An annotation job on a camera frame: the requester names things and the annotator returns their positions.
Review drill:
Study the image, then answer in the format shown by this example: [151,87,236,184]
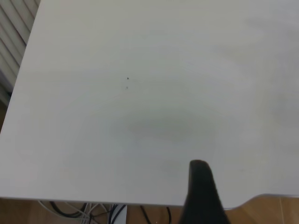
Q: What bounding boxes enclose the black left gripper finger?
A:
[178,159,231,224]

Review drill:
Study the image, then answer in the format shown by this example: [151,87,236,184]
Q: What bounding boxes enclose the white table leg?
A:
[107,204,128,224]

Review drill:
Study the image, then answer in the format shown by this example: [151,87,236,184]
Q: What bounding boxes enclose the white ribbed radiator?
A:
[0,0,41,106]

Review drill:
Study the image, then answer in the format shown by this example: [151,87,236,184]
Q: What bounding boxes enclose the thin black cable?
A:
[139,205,172,224]

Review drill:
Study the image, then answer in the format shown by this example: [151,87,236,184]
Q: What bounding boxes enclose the white cable bundle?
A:
[78,202,111,224]

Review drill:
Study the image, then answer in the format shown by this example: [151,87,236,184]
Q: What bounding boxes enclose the black looped cable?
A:
[49,201,83,218]

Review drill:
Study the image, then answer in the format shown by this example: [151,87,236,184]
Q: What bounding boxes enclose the long white cable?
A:
[38,200,91,221]

